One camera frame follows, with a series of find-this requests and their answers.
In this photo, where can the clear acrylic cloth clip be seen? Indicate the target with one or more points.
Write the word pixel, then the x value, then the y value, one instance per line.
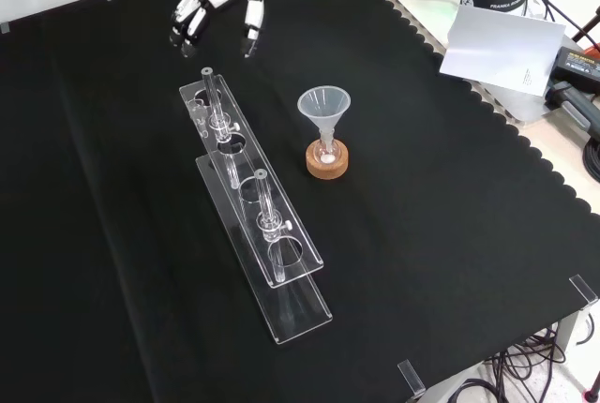
pixel 583 288
pixel 411 377

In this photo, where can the white paper sheet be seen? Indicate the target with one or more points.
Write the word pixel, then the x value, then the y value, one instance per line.
pixel 501 51

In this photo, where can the clear plastic funnel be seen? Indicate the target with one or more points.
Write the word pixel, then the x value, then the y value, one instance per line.
pixel 323 103

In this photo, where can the round-bottom glass flask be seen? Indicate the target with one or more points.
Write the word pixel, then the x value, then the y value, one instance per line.
pixel 326 153

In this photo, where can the black power adapter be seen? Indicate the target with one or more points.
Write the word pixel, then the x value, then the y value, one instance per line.
pixel 579 65

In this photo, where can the black cloth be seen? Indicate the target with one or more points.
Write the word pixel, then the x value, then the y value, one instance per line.
pixel 422 234

